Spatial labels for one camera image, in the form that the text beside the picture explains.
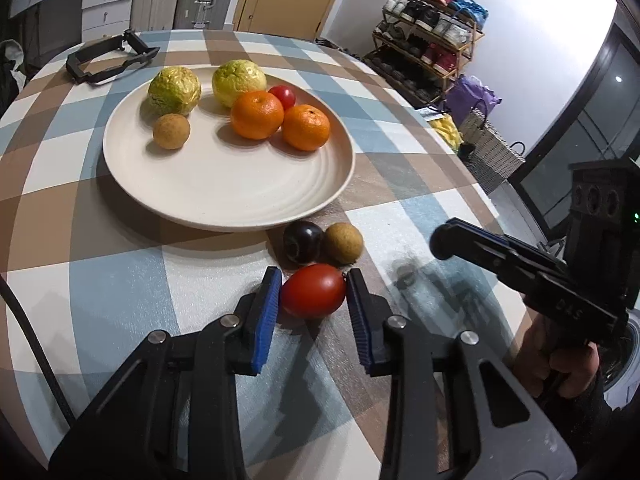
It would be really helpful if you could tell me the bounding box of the woven basket bag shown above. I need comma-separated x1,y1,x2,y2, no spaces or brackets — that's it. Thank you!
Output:
457,100,527,196

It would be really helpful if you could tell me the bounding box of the orange mandarin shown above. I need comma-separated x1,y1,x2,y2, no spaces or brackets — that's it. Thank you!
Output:
281,104,332,152
230,90,285,141

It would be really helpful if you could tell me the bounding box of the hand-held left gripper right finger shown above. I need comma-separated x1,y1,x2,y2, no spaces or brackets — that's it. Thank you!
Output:
345,267,578,480

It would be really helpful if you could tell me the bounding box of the red cherry tomato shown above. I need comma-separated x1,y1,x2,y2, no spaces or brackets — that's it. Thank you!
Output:
280,263,347,319
268,85,297,111

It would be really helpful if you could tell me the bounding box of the purple fabric bag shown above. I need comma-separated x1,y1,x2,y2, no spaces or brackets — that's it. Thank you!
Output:
445,75,502,128

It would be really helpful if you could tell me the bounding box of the cream round plate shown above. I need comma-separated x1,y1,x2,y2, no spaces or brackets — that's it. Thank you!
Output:
102,64,357,233

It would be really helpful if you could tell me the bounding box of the white drawer cabinet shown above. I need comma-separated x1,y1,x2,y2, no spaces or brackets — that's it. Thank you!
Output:
80,0,138,43

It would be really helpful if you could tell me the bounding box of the person's right hand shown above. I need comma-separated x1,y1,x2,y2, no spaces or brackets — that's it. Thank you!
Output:
514,310,602,403

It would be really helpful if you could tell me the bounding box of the white appliance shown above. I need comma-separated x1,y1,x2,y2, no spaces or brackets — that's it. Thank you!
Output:
602,305,640,406

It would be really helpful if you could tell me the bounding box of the yellow bag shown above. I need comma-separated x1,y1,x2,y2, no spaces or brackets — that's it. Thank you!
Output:
427,114,463,153

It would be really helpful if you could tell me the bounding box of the brown longan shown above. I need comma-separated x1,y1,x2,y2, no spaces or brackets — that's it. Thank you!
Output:
152,113,192,151
322,222,364,266

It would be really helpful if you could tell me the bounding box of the dark purple cherry tomato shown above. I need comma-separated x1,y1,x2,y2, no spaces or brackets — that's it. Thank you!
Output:
283,220,326,266

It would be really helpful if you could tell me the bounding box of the black cable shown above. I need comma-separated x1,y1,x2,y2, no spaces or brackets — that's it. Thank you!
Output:
0,275,76,428

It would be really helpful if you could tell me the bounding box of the yellow-green wrinkled fruit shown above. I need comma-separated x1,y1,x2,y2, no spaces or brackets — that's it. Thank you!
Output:
211,59,268,109
147,66,202,117

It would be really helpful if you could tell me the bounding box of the black plastic frame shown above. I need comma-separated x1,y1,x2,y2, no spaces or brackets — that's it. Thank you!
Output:
66,28,161,85

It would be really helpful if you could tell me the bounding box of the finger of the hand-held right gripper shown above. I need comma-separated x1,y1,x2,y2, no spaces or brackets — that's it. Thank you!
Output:
430,225,551,293
450,218,568,273

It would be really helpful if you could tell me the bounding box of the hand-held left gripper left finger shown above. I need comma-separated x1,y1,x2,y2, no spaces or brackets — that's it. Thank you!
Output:
47,266,283,480

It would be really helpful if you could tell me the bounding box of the person's right forearm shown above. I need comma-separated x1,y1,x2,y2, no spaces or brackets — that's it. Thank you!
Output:
537,375,640,480

